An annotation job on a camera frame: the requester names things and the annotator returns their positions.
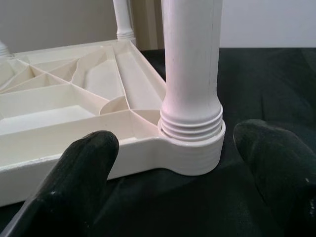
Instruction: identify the black table cloth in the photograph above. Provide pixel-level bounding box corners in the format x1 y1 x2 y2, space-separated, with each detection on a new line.
0 46 316 237

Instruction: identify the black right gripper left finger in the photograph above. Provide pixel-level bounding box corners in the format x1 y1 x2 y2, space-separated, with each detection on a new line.
0 130 120 237

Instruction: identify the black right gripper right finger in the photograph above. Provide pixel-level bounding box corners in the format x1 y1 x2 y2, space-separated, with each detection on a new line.
233 119 316 237

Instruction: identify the white plastic children table top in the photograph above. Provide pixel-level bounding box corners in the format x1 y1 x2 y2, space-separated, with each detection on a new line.
0 39 227 208

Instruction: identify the white plastic table leg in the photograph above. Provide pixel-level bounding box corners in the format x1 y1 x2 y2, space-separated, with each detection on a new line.
113 0 136 41
159 0 224 145
0 40 11 59

